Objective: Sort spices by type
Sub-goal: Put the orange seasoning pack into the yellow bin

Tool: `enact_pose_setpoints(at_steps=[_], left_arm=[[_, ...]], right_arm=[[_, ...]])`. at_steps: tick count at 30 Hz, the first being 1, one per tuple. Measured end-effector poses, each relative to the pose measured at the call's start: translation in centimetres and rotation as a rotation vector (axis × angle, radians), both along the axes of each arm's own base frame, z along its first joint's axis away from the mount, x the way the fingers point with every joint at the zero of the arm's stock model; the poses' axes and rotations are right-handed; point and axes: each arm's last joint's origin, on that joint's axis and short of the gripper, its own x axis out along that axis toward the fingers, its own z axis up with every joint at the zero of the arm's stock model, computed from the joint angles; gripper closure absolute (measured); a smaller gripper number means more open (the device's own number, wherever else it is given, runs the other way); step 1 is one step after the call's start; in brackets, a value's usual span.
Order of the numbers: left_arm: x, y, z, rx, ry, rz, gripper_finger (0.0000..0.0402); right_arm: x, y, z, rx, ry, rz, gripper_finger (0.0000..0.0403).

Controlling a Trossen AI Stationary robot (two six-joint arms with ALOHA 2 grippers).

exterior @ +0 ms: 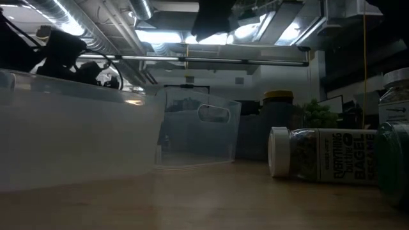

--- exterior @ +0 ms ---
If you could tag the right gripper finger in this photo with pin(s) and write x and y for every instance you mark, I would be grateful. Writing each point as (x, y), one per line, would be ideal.
(212, 16)

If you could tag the dark jar yellow lid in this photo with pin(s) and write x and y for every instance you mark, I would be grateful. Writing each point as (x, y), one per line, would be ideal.
(278, 95)

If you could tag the everything bagel seasoning jar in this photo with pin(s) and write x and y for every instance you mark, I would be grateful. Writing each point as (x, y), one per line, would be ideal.
(322, 156)

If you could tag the white lid spice jar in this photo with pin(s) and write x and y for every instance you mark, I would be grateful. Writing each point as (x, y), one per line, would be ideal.
(396, 105)

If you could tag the green lid herb jar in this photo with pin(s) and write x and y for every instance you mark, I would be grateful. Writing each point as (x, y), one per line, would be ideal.
(394, 166)

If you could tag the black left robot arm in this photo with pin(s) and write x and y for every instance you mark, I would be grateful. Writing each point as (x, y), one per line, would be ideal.
(12, 48)

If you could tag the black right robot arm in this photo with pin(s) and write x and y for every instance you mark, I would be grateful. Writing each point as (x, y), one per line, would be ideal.
(393, 8)

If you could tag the clear plastic bin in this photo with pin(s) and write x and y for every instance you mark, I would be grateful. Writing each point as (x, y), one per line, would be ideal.
(73, 137)
(191, 143)

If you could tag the smoky transparent plastic bin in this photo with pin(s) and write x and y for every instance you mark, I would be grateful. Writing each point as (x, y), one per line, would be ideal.
(252, 137)

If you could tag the green artificial succulent plant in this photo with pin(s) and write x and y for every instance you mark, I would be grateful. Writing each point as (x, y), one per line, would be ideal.
(319, 115)

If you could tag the grey metal overhead rail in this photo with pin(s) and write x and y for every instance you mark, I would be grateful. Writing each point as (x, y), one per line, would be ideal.
(207, 59)

